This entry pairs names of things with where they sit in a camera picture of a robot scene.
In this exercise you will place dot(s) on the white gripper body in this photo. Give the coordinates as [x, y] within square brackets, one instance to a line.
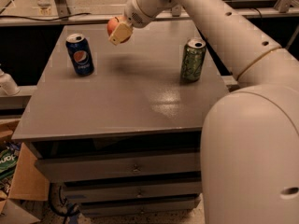
[135, 13]

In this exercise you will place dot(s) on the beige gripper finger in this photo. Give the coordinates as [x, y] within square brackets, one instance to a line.
[119, 32]

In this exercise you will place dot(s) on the red apple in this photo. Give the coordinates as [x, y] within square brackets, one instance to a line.
[116, 20]

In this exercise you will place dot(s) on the blue pepsi can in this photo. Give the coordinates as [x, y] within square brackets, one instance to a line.
[79, 52]

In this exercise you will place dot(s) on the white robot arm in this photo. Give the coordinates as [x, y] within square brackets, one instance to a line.
[250, 137]

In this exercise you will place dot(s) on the green soda can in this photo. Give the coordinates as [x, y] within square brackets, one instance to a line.
[192, 60]

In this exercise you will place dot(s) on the grey metal railing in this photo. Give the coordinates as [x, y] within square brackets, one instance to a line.
[87, 18]

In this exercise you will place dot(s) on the grey drawer cabinet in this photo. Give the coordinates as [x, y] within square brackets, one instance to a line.
[133, 102]

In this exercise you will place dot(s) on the white plastic bottle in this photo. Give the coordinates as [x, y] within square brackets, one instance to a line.
[8, 84]

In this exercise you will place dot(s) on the top grey drawer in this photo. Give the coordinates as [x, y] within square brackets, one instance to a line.
[110, 166]

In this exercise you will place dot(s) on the grey drawer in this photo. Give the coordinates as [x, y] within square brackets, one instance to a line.
[149, 206]
[139, 190]
[110, 166]

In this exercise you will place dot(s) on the green snack bag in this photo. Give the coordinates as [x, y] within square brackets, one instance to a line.
[8, 162]

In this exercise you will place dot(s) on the middle grey drawer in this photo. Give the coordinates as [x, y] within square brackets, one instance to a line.
[139, 190]

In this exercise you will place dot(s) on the bottom grey drawer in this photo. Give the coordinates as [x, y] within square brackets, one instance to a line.
[149, 206]

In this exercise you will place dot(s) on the brown cardboard box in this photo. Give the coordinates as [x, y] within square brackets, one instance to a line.
[28, 193]

